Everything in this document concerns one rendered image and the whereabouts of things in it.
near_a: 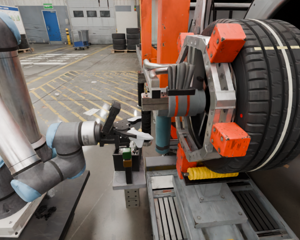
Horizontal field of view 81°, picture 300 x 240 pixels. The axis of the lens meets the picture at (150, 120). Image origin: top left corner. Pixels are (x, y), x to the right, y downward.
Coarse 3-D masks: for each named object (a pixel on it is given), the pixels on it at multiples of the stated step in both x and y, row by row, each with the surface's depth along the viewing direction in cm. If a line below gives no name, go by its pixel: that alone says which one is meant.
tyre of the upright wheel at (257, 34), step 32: (256, 32) 55; (288, 32) 55; (256, 64) 50; (256, 96) 49; (288, 96) 50; (256, 128) 51; (288, 128) 52; (224, 160) 66; (256, 160) 59; (288, 160) 62
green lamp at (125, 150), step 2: (124, 148) 80; (126, 148) 80; (128, 148) 80; (130, 148) 81; (122, 150) 79; (124, 150) 79; (126, 150) 79; (128, 150) 79; (130, 150) 79; (122, 152) 78; (124, 152) 78; (126, 152) 78; (128, 152) 78; (130, 152) 78; (122, 154) 78; (124, 154) 78; (126, 154) 78; (128, 154) 78; (130, 154) 79; (124, 156) 79; (126, 156) 79; (128, 156) 79; (130, 156) 79; (124, 158) 79; (126, 158) 79; (128, 158) 80; (130, 158) 80
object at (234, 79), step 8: (232, 64) 58; (232, 72) 58; (232, 80) 62; (208, 88) 85; (208, 96) 88; (208, 104) 89; (208, 112) 86; (192, 120) 103; (200, 120) 104; (232, 120) 60; (192, 128) 101; (200, 128) 94; (200, 136) 97; (200, 144) 91
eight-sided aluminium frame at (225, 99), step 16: (208, 64) 57; (224, 64) 56; (208, 80) 57; (224, 80) 55; (224, 96) 53; (224, 112) 56; (176, 128) 104; (208, 128) 59; (192, 144) 90; (208, 144) 60; (192, 160) 77
